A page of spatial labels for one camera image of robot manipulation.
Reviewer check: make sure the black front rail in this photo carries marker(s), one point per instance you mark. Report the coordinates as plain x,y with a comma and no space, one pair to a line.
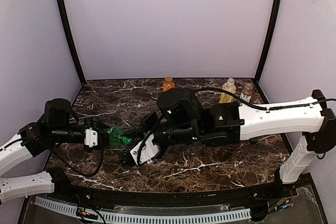
252,196

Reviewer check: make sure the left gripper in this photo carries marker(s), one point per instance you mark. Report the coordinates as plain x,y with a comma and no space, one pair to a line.
102,135

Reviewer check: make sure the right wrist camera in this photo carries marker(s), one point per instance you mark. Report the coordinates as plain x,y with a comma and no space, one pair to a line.
141,155

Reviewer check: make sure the orange drink bottle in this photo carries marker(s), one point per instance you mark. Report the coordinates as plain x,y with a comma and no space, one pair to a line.
168,84

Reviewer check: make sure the green soda bottle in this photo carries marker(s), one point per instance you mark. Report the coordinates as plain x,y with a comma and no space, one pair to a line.
116,136

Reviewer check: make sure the black frame post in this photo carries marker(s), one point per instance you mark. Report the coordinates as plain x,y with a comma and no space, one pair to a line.
268,39
70,40

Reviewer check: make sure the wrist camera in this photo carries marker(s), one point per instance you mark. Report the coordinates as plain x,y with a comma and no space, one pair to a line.
141,155
91,138

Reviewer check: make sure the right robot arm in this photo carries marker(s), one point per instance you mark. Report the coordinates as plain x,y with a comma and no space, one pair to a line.
184,121

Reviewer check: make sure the right black frame post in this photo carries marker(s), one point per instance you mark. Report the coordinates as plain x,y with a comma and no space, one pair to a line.
268,39

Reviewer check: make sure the white slotted cable duct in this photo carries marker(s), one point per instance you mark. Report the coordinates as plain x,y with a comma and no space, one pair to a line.
130,214

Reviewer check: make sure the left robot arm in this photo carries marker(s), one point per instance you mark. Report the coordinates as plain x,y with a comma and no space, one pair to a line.
58,124

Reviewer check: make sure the coffee latte bottle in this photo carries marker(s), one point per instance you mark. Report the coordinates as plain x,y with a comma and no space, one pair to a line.
247,92

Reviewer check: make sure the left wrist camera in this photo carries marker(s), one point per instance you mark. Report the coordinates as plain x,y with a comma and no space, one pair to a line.
91,138

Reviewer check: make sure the left black frame post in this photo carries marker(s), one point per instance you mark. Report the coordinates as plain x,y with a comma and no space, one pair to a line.
70,40

